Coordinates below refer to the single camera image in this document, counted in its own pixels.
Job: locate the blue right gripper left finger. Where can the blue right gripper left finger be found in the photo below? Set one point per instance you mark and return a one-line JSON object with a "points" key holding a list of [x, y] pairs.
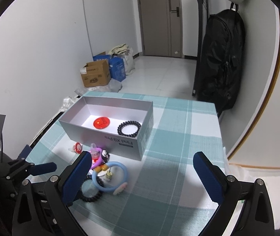
{"points": [[60, 193]]}

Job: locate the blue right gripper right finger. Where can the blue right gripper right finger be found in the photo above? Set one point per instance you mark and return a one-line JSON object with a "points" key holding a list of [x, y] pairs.
{"points": [[223, 190]]}

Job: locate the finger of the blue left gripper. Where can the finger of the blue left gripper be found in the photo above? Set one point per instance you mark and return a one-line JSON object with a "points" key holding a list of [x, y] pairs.
{"points": [[40, 169]]}

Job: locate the small red white charm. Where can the small red white charm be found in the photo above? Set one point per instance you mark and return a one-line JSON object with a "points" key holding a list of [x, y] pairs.
{"points": [[76, 148]]}

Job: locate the purple cartoon keychain toy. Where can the purple cartoon keychain toy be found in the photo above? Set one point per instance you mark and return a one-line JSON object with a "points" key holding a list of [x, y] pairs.
{"points": [[100, 158]]}

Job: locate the red round badge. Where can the red round badge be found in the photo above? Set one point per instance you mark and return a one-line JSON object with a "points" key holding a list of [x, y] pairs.
{"points": [[101, 122]]}

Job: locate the grey phone box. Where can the grey phone box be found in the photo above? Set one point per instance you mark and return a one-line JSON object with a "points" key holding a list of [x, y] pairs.
{"points": [[126, 136]]}

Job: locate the teal plaid tablecloth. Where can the teal plaid tablecloth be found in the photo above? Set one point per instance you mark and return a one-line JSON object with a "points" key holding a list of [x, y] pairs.
{"points": [[164, 195]]}

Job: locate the brown cardboard box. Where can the brown cardboard box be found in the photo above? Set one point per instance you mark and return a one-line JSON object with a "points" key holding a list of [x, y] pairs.
{"points": [[95, 73]]}

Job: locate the clear plastic bag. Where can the clear plastic bag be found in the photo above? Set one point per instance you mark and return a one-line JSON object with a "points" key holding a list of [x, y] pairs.
{"points": [[113, 86]]}

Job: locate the blue cardboard box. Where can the blue cardboard box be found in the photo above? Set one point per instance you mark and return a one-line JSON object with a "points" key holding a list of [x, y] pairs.
{"points": [[116, 65]]}

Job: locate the black backpack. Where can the black backpack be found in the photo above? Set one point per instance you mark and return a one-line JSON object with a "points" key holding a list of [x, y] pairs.
{"points": [[221, 63]]}

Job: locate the white sack with cloth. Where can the white sack with cloth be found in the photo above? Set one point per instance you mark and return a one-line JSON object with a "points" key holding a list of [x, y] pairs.
{"points": [[124, 52]]}

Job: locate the grey door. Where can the grey door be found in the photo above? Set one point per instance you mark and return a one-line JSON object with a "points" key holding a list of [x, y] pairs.
{"points": [[161, 27]]}

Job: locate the black coat rack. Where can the black coat rack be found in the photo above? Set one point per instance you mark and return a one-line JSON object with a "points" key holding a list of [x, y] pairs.
{"points": [[203, 15]]}

